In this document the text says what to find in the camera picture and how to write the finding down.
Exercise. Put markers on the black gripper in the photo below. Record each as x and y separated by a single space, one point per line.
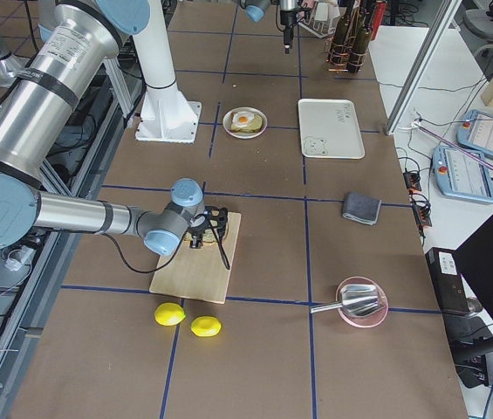
196 231
286 18

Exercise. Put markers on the bread slice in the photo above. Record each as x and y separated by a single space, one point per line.
255 127
203 238

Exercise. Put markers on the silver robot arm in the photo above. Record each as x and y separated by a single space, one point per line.
48 92
256 9

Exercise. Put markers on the white bear tray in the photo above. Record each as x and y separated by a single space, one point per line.
329 129

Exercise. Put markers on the wooden cutting board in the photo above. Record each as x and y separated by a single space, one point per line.
193 274

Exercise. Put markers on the dark wine bottle left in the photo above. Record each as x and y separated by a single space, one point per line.
342 30

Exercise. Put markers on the dark wine bottle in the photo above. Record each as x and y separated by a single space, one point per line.
369 21
342 30

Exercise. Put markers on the dark wine bottle right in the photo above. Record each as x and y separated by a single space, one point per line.
369 21

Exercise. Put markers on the yellow lemon left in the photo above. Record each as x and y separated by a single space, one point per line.
169 314

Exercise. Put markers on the yellow lemon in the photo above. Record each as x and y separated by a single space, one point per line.
206 326
169 314

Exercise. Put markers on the yellow lemon right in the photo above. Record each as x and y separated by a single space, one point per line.
206 326

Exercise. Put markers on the fried egg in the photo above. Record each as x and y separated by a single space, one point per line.
242 119

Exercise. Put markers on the bread slice under egg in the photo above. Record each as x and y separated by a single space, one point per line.
255 127

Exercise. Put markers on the white round plate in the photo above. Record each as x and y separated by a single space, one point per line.
227 122

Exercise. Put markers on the grey folded cloth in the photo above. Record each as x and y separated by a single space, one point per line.
361 208

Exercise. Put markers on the metal scoop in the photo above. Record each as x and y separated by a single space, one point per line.
355 300

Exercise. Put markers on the pink bowl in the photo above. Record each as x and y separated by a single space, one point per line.
369 321

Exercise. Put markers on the blue teach pendant near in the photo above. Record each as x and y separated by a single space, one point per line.
461 177

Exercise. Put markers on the blue teach pendant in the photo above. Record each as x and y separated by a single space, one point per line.
461 177
476 132

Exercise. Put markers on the blue teach pendant far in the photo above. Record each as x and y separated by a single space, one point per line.
476 132

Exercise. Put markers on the black box device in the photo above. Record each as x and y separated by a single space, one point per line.
447 282

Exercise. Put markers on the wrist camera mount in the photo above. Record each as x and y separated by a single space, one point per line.
218 218

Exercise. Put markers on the copper wire bottle rack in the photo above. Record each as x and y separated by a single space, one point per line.
345 57

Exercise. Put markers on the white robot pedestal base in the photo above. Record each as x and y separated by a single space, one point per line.
166 115

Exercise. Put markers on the aluminium frame post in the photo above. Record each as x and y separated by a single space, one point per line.
441 22

